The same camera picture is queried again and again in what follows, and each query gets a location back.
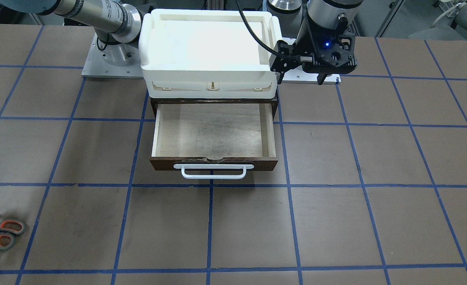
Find white drawer handle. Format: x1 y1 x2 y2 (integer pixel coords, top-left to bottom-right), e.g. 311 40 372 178
173 163 254 180

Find open wooden drawer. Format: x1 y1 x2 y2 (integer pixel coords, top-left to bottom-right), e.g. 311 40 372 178
149 103 278 171

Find white plastic storage box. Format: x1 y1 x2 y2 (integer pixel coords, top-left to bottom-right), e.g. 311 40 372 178
139 9 277 99

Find orange grey handled scissors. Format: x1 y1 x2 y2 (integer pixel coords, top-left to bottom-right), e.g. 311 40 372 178
0 219 27 251

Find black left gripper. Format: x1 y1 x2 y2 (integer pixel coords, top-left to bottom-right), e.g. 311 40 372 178
277 24 358 85

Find black braided cable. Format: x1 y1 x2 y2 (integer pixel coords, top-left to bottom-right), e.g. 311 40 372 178
235 0 281 57

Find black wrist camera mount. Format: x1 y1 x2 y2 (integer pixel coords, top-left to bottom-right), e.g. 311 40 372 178
269 40 314 74

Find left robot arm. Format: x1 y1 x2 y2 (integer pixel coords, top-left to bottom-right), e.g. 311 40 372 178
266 0 362 85

